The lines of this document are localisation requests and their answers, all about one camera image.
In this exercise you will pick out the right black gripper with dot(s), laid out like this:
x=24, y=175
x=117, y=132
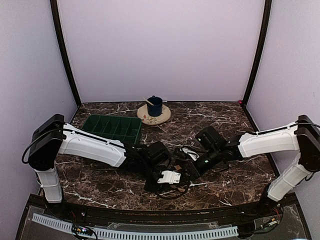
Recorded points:
x=193, y=169

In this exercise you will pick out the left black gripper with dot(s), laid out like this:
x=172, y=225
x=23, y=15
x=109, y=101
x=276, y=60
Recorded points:
x=149, y=186

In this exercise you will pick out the brown black checkered sock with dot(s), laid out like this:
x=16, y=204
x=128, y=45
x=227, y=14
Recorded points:
x=184, y=181

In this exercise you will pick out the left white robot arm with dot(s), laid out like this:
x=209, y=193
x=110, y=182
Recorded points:
x=56, y=136

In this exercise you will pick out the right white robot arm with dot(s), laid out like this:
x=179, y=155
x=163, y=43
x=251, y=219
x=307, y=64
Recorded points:
x=302, y=136

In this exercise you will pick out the green divided plastic tray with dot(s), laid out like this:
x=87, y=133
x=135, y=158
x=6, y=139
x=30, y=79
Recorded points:
x=124, y=129

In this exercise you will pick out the dark blue mug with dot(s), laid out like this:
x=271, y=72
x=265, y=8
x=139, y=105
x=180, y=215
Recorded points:
x=156, y=110

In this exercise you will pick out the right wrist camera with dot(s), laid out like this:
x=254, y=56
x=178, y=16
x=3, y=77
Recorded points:
x=186, y=153

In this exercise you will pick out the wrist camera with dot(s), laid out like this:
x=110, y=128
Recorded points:
x=186, y=153
x=169, y=177

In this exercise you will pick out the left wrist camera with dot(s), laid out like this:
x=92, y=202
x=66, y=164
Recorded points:
x=169, y=177

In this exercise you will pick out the black front rail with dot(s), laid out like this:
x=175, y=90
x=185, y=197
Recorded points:
x=91, y=214

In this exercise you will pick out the white slotted cable duct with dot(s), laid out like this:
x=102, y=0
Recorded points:
x=121, y=231

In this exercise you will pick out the right black frame post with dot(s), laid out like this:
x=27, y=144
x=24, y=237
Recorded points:
x=258, y=53

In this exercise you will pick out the black frame post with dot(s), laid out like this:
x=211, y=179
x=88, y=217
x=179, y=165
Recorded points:
x=258, y=53
x=63, y=51

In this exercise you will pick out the left black frame post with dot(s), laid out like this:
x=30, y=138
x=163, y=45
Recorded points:
x=63, y=51

